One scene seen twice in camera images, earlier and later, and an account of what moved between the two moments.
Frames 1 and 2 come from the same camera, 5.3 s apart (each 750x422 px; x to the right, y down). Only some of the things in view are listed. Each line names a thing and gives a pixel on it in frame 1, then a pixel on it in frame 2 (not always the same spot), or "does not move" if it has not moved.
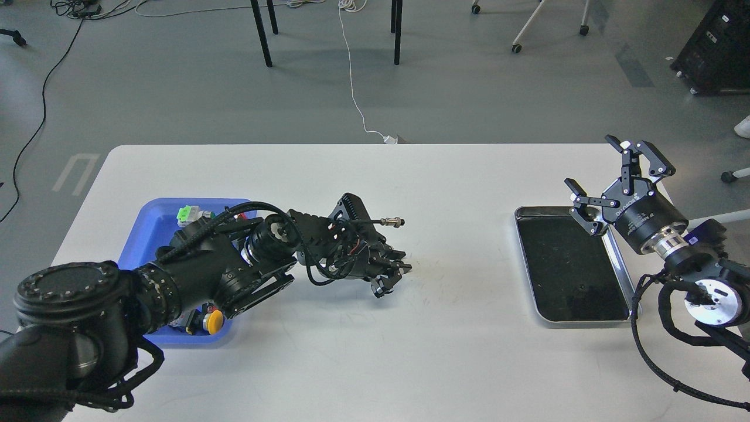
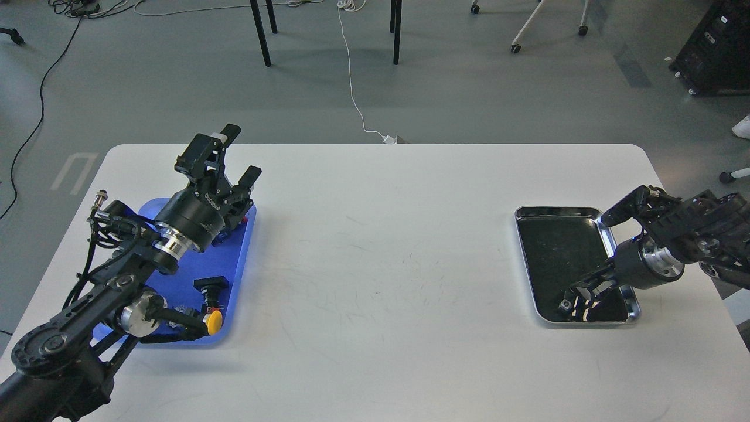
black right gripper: (643, 217) → (630, 268)
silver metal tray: (575, 276) does not move
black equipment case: (716, 60) does not move
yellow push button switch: (212, 322) does not move
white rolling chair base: (516, 48) does not move
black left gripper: (364, 257) → (188, 216)
